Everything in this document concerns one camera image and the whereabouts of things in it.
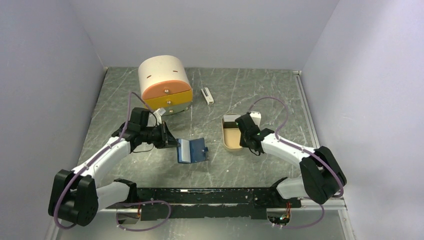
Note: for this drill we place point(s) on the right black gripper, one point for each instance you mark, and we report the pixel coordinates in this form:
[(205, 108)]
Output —
[(243, 143)]

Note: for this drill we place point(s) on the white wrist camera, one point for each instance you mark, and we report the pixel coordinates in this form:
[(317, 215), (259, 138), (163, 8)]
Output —
[(256, 117), (157, 116)]

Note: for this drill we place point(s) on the small white rectangular block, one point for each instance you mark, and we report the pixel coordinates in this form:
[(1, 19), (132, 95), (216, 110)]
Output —
[(207, 96)]

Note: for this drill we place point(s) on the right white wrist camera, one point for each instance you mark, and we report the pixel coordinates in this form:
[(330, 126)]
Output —
[(256, 117)]

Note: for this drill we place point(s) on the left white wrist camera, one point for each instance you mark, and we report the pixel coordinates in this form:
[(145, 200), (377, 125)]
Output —
[(157, 116)]

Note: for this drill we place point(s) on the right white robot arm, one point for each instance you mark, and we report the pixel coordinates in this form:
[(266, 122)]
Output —
[(321, 177)]

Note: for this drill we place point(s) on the round pastel drawer cabinet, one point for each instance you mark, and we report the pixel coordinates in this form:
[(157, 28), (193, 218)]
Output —
[(164, 84)]

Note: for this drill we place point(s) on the stack of credit cards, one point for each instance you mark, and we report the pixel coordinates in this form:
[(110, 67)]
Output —
[(229, 121)]

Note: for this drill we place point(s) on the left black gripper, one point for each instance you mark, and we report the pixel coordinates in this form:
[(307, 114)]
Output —
[(166, 135)]

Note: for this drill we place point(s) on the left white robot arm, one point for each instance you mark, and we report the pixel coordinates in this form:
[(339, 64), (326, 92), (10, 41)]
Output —
[(76, 194)]

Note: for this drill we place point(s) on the blue leather card holder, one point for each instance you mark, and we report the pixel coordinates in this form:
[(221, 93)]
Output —
[(191, 151)]

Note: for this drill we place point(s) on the beige oval tray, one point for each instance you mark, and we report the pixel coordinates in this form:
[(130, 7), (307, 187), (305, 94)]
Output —
[(231, 139)]

